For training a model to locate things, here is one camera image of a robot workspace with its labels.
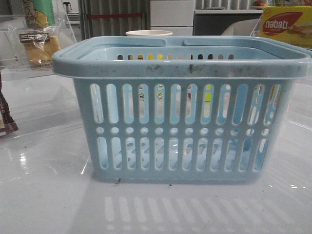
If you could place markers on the packaged bread slice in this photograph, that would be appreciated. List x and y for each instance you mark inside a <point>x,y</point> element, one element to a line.
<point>40,44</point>

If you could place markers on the light blue plastic basket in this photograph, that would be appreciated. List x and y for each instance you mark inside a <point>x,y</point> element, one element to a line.
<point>182,108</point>

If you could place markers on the white refrigerator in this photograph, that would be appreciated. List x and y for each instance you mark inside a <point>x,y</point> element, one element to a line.
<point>176,16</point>

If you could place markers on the dark kitchen counter cabinet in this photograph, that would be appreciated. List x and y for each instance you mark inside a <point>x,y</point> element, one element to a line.
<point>215,22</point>

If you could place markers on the clear acrylic display shelf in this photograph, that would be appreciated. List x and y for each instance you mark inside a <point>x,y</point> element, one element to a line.
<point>32,97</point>

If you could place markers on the grey armchair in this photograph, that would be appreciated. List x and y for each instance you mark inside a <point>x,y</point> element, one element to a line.
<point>241,28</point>

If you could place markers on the dark red snack packet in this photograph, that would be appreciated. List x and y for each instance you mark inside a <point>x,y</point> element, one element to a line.
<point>7,123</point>

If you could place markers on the green cartoon drink bottle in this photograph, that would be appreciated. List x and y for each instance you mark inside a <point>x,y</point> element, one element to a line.
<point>38,13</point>

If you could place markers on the yellow nabati wafer box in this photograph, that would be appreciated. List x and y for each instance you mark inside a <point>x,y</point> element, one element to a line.
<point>296,13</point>

